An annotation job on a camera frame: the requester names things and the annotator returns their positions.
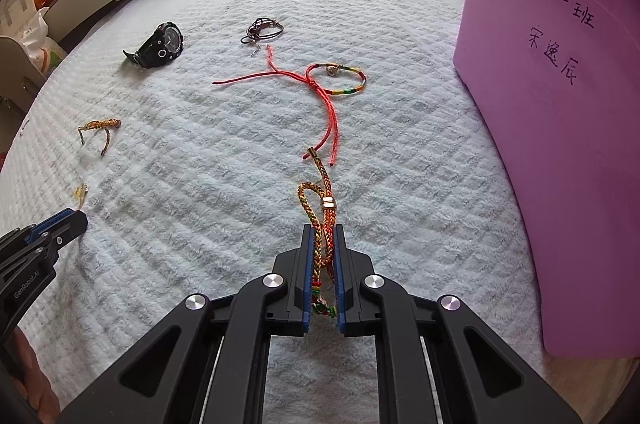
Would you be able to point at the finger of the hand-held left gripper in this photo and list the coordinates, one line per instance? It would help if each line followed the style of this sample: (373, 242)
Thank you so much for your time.
(72, 224)
(47, 223)

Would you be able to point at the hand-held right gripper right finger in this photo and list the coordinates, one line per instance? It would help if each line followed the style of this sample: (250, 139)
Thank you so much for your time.
(340, 274)

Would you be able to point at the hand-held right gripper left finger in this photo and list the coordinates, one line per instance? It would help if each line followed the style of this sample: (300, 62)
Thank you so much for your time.
(308, 274)

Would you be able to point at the small yellow charm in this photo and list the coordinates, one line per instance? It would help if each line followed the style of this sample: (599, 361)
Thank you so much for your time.
(80, 194)

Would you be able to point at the black wristwatch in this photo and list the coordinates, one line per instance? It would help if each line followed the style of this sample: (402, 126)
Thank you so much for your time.
(162, 44)

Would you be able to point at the purple plastic tub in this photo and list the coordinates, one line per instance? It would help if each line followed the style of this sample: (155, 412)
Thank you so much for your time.
(550, 154)

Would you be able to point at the person's left hand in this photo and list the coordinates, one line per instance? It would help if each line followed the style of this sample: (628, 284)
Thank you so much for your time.
(35, 379)

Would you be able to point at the light blue bed blanket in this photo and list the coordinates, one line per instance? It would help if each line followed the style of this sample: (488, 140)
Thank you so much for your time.
(200, 184)

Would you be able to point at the grey chair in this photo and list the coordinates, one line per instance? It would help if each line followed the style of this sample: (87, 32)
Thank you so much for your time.
(15, 69)

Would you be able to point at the printed white plastic bag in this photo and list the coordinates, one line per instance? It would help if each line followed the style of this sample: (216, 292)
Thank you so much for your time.
(45, 44)

